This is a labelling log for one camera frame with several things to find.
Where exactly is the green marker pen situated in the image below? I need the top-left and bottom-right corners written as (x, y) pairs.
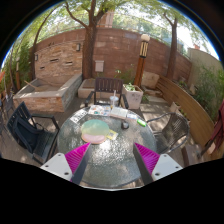
top-left (137, 119), bottom-right (147, 127)

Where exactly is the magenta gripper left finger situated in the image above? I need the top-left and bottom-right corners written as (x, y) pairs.
top-left (41, 143), bottom-right (92, 185)

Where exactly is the wicker metal chair right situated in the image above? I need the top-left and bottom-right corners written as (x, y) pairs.
top-left (147, 112), bottom-right (190, 154)

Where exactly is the clear plastic cup with straw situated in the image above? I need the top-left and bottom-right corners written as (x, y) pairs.
top-left (110, 93), bottom-right (118, 107)

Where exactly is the central tree trunk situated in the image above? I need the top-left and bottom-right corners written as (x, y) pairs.
top-left (82, 0), bottom-right (96, 79)

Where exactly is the black plastic armchair left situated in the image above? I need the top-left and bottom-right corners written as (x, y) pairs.
top-left (7, 102), bottom-right (60, 164)

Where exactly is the dark wooden slat chair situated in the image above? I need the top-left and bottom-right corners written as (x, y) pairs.
top-left (85, 77), bottom-right (129, 109)

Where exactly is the open book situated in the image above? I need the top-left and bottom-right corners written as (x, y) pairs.
top-left (110, 107), bottom-right (128, 119)

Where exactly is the printed card on table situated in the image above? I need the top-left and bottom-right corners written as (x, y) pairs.
top-left (70, 109), bottom-right (87, 123)

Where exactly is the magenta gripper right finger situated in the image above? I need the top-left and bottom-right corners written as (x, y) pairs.
top-left (133, 143), bottom-right (182, 185)

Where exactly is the colourful magazine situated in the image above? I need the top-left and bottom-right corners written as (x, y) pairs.
top-left (88, 105), bottom-right (111, 116)

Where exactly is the white square planter box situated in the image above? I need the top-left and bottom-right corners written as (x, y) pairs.
top-left (123, 84), bottom-right (143, 109)

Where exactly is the wooden lamp post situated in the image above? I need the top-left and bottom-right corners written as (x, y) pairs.
top-left (134, 34), bottom-right (150, 86)

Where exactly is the stone raised planter bed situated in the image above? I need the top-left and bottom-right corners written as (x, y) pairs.
top-left (13, 74), bottom-right (82, 112)

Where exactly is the curved wooden bench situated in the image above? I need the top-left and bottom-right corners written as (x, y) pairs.
top-left (157, 76), bottom-right (214, 146)

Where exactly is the round glass patio table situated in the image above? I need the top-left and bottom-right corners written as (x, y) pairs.
top-left (57, 108), bottom-right (157, 188)

